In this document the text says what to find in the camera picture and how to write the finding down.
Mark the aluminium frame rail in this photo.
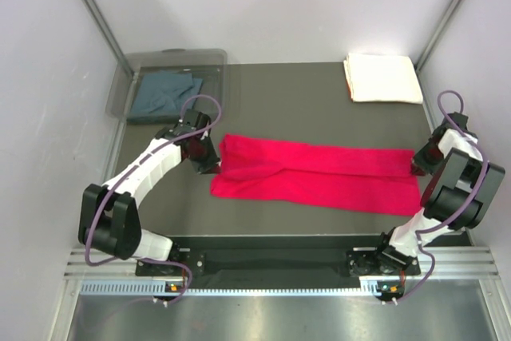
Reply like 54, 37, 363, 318
65, 246, 499, 280

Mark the grey slotted cable duct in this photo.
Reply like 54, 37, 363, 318
79, 280, 402, 298

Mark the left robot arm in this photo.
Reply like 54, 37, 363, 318
78, 109, 220, 275

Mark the pink t shirt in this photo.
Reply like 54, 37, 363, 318
210, 134, 420, 216

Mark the left aluminium corner post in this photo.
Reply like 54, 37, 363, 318
82, 0, 134, 78

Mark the aluminium corner post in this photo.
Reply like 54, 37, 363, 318
414, 0, 465, 73
82, 0, 134, 78

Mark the folded white t shirt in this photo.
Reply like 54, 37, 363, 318
343, 54, 423, 105

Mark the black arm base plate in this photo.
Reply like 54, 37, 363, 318
135, 236, 420, 278

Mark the right aluminium corner post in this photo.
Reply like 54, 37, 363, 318
414, 0, 465, 73

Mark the grey-blue t shirt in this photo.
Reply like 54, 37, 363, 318
127, 70, 203, 124

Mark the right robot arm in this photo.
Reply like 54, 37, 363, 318
372, 112, 505, 274

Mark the clear plastic bin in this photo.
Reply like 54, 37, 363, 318
105, 49, 228, 125

